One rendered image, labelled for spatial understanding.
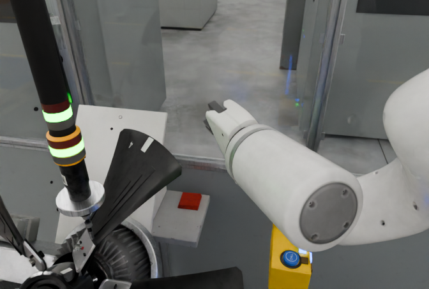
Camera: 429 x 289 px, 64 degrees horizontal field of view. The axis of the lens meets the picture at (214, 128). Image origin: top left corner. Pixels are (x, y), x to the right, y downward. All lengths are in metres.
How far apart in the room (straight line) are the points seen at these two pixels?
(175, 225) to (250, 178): 0.96
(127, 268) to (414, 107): 0.70
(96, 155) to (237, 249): 0.90
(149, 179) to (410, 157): 0.49
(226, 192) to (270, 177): 1.11
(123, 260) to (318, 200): 0.61
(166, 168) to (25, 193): 1.31
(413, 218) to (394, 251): 1.31
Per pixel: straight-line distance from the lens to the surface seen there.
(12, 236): 0.83
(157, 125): 0.95
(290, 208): 0.31
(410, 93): 0.29
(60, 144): 0.49
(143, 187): 0.68
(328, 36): 1.10
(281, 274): 0.96
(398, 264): 1.74
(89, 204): 0.55
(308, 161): 0.33
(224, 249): 1.70
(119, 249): 0.86
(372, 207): 0.40
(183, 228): 1.30
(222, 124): 0.46
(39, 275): 0.75
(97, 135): 1.01
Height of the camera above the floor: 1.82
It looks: 32 degrees down
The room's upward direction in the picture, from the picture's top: straight up
